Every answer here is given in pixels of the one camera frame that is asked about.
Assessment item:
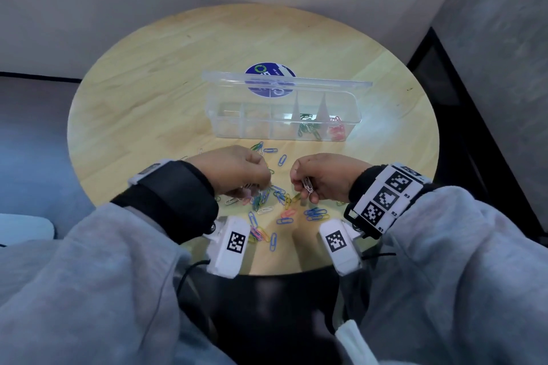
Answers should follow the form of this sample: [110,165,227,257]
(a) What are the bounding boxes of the white wrist camera with marker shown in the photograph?
[319,219,365,277]
[206,215,250,279]

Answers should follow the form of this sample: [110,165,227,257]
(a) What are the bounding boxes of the wrist band with square markers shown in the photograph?
[343,162,432,241]

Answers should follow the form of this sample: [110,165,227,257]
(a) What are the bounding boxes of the pile of coloured paper clips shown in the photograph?
[197,141,348,253]

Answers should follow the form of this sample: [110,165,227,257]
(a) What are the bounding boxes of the white cloth strip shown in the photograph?
[335,319,379,365]

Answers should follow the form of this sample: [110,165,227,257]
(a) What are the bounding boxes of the round blue sticker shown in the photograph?
[244,63,297,99]

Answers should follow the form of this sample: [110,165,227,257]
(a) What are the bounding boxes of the person's left forearm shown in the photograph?
[0,201,237,365]

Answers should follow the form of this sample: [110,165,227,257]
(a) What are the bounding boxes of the black wrist strap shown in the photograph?
[111,160,219,245]

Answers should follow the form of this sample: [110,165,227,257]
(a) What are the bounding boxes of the white wrist tracker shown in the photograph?
[127,158,174,187]

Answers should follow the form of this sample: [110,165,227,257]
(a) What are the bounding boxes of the green paper clips heap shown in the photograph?
[297,113,323,141]

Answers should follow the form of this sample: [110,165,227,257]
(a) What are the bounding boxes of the clear plastic organizer box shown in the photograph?
[201,70,373,143]

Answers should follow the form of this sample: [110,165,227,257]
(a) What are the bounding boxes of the person's left hand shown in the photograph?
[187,145,273,200]

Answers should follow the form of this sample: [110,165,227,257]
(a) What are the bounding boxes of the person's right forearm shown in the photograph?
[338,185,548,365]

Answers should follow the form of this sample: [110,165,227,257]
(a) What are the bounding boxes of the white seat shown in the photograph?
[0,213,55,246]

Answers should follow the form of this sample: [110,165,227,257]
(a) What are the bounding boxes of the person's right hand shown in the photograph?
[290,153,372,204]

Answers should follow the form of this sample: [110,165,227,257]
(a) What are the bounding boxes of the person's black trousers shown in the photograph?
[178,265,371,365]

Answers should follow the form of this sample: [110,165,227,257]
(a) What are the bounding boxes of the red paper clips heap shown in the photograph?
[327,115,346,141]

